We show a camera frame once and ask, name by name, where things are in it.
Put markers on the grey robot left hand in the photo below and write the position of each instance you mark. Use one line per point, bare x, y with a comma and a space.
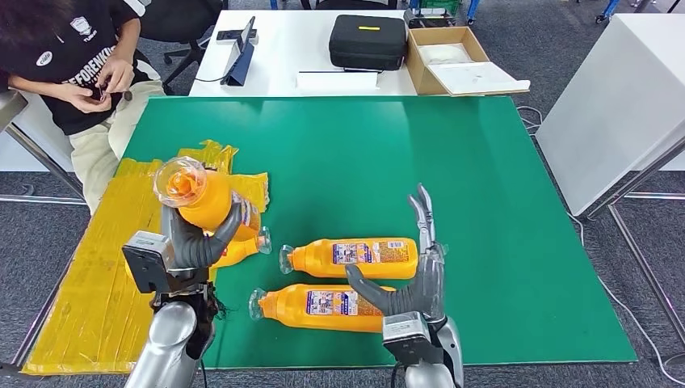
198, 249

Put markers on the person's right hand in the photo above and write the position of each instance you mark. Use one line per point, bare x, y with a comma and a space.
88, 99

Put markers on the person's left hand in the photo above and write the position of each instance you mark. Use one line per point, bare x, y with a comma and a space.
116, 75

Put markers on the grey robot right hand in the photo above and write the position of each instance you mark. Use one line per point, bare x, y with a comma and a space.
425, 284

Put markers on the orange detergent bottle clear cap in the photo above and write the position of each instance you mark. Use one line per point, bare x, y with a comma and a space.
214, 203
289, 310
316, 259
238, 253

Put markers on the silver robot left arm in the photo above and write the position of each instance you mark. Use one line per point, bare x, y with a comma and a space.
166, 342

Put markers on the person's left forearm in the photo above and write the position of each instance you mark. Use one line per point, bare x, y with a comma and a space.
128, 37

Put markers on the person's right forearm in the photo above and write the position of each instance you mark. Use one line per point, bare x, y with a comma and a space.
37, 85

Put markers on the person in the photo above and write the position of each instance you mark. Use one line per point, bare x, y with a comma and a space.
53, 48

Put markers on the white table with metal legs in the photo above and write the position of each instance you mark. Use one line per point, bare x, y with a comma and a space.
12, 107
615, 107

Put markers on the black office chair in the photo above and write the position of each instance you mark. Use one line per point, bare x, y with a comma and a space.
181, 21

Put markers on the black phone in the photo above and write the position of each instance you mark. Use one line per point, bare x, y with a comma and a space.
227, 35

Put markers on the yellow plastic sheet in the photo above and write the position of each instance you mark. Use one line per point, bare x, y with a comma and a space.
96, 321

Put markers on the tablet with blue cover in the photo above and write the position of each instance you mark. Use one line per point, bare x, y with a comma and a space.
242, 64

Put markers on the white desk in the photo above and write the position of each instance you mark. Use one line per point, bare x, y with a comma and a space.
283, 53

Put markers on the white flat sheet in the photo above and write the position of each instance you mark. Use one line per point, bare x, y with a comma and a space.
474, 77

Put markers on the open cardboard box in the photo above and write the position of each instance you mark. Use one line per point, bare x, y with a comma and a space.
416, 67

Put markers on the white paper sheet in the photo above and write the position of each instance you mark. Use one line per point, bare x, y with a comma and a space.
336, 81

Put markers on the white padding bag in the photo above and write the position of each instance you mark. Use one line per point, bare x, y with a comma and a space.
444, 53

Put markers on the black zip case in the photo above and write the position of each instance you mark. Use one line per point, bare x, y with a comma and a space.
367, 48

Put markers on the black device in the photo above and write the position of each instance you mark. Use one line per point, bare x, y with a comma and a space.
429, 18

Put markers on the green plastic crate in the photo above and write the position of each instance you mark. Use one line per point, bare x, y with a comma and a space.
442, 5

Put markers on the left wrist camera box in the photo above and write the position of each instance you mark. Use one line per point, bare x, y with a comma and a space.
147, 262

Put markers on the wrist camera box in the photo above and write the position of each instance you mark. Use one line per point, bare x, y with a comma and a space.
409, 337
147, 262

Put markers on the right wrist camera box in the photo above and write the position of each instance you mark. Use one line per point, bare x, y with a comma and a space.
409, 337

